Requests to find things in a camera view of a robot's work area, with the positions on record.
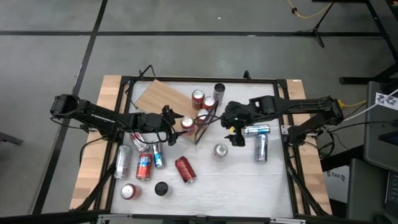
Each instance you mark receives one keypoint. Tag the black desk frame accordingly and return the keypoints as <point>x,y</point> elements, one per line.
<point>381,31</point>

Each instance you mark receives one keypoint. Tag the white cardboard box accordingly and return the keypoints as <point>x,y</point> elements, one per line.
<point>335,179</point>

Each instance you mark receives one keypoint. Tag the red Fanta can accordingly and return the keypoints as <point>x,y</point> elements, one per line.
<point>144,166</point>
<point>197,98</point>
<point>202,114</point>
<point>208,102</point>

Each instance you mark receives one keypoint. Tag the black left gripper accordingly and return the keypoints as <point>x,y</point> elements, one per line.
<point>150,121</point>

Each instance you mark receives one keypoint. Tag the red Coca-Cola can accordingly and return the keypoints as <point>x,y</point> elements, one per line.
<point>185,169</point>

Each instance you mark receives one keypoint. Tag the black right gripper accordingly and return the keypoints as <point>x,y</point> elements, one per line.
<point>237,115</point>

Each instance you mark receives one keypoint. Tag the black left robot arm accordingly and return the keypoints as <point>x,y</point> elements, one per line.
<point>99,117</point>

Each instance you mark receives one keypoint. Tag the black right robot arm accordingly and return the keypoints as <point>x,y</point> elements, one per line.
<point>295,105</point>

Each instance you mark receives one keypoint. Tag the silver and red soda can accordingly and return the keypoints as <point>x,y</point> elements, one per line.
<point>139,141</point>

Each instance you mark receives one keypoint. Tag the white paper label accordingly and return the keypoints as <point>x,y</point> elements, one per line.
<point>386,101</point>

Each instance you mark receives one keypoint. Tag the black aluminium table frame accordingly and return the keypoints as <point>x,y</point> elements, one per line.
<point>289,174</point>

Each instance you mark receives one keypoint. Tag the grey cabinet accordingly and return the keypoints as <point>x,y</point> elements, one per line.
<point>381,130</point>
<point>367,186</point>

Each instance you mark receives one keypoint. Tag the grey chair foot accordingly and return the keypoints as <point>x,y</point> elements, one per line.
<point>9,138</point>

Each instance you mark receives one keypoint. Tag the black tripod stand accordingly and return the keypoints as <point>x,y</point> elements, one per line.
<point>316,30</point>

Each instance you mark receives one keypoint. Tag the wooden shelf board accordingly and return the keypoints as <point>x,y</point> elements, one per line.
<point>155,96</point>

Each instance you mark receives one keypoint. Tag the blue and silver slim can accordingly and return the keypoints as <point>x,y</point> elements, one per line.
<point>158,154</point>
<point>258,129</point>
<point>261,148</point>

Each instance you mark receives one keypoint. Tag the silver Diet Coke can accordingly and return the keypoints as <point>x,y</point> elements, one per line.
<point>220,151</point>

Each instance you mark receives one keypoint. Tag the white slim can black lid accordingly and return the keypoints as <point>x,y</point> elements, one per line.
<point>219,90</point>
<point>161,188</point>

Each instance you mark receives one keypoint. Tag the wooden table side board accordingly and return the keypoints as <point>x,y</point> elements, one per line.
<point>311,174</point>
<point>90,161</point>

